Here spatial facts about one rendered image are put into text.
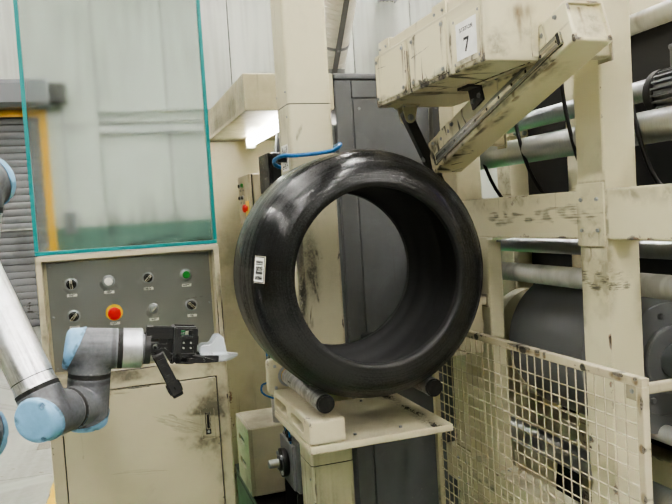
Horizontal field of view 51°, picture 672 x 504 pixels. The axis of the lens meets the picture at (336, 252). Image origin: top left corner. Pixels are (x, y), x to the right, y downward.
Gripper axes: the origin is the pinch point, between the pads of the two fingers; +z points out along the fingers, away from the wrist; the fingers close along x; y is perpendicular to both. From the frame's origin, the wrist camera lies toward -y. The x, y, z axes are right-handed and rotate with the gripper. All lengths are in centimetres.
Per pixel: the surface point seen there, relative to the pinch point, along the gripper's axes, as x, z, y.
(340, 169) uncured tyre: -12, 20, 45
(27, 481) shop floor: 249, -62, -111
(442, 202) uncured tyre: -12, 46, 39
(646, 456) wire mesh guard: -58, 68, -8
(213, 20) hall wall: 929, 116, 354
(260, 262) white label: -11.0, 3.2, 23.0
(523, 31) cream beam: -33, 52, 75
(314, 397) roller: -5.7, 19.0, -8.4
